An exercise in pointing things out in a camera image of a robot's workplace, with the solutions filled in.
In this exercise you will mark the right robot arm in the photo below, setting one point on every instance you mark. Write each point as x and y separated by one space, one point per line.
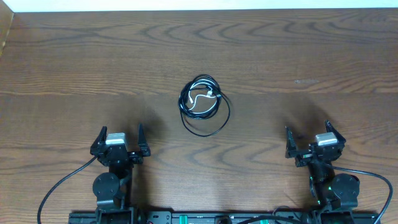
337 194

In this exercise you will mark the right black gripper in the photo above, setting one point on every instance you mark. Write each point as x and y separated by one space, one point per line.
292 152

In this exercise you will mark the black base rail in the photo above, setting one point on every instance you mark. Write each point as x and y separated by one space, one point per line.
165 217

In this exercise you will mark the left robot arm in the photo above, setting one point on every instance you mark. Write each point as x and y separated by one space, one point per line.
113 188

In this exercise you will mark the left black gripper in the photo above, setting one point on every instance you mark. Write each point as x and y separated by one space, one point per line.
144 148

